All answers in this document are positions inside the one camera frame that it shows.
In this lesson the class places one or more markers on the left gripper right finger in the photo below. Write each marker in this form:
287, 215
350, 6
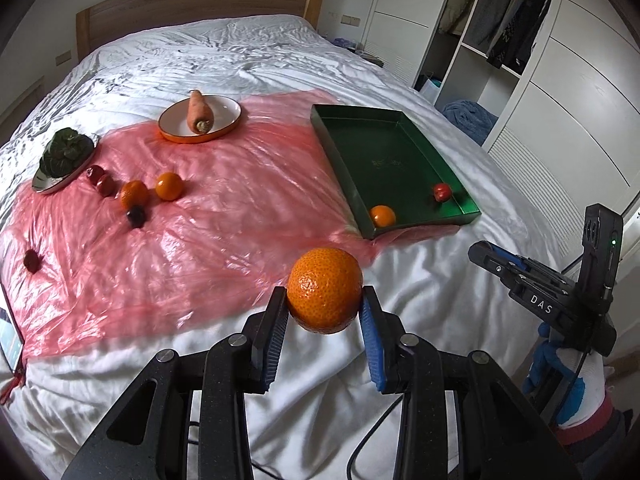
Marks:
381, 332

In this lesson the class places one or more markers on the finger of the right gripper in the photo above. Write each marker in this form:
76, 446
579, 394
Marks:
496, 260

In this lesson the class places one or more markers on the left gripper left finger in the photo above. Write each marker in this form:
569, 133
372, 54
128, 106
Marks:
266, 331

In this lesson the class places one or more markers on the large textured orange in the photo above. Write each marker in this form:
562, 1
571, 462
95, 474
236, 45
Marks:
324, 290

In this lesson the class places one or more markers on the red apple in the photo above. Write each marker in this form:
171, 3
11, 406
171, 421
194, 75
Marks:
442, 192

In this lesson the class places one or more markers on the small orange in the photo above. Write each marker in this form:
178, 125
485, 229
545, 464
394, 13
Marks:
383, 216

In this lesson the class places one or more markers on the dark plum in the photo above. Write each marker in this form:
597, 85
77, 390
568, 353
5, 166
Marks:
32, 261
136, 216

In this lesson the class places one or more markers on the red plum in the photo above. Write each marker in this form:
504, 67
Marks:
94, 173
106, 186

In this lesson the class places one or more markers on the dark plum front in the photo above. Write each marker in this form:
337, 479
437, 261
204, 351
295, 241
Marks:
32, 261

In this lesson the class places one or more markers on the gloved right hand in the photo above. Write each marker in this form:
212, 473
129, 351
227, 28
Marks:
582, 373

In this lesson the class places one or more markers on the white bed sheet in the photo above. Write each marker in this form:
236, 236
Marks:
322, 401

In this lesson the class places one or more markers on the pink plastic sheet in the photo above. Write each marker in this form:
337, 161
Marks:
253, 202

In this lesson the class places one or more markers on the white wardrobe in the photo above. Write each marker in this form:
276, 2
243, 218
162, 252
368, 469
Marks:
567, 134

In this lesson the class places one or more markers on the blue towel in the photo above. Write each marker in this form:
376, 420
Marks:
471, 118

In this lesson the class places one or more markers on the green tray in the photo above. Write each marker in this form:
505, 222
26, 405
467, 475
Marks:
380, 157

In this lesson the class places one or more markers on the orange carrot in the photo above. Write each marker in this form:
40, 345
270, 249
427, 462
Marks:
200, 117

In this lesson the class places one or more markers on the orange rimmed white bowl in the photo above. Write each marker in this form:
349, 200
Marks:
173, 122

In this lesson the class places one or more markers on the hanging clothes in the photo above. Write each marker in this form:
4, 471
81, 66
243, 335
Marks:
503, 30

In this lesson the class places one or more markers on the striped plate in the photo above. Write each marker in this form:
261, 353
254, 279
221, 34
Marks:
44, 185

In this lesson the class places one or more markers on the dark green leafy vegetable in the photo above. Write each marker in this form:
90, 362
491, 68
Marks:
65, 152

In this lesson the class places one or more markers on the wooden headboard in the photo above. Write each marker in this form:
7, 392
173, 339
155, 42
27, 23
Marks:
112, 19

